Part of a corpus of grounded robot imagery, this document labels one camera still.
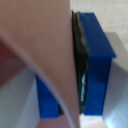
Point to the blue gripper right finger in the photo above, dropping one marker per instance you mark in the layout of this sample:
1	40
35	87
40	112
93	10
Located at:
98	66

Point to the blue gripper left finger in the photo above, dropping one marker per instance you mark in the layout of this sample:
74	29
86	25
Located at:
46	100

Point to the pink mug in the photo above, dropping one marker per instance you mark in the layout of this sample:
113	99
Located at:
43	36

